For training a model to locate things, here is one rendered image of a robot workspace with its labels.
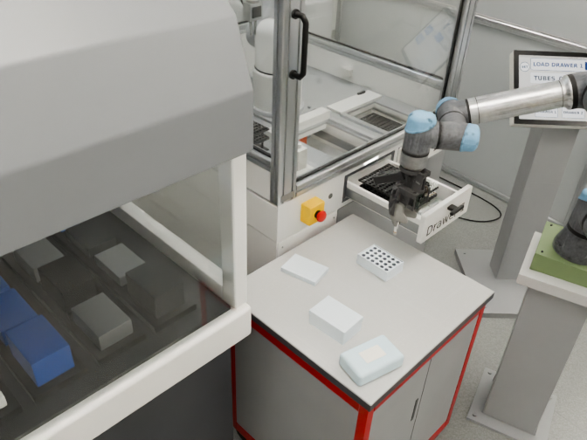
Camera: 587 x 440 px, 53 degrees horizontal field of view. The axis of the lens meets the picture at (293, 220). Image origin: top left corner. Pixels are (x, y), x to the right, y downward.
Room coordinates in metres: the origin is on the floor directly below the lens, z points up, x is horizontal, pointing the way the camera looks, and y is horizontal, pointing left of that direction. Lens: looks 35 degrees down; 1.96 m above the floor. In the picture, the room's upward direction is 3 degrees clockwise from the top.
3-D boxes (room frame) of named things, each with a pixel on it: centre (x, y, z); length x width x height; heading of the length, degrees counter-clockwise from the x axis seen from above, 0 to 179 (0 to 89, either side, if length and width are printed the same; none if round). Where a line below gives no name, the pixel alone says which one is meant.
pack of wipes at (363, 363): (1.06, -0.23, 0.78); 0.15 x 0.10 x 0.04; 123
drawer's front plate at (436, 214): (1.64, -0.51, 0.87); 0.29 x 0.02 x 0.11; 137
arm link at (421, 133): (1.42, -0.33, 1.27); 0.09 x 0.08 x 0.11; 87
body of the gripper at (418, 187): (1.42, -0.33, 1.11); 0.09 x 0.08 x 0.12; 45
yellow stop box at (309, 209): (1.61, -0.06, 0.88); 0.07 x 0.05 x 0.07; 137
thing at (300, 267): (1.43, -0.04, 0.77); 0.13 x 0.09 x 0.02; 59
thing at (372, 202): (1.78, -0.36, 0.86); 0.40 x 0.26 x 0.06; 47
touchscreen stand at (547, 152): (2.32, -1.13, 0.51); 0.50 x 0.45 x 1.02; 2
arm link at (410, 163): (1.43, -0.33, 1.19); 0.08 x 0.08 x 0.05
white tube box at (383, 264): (1.47, -0.29, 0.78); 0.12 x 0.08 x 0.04; 45
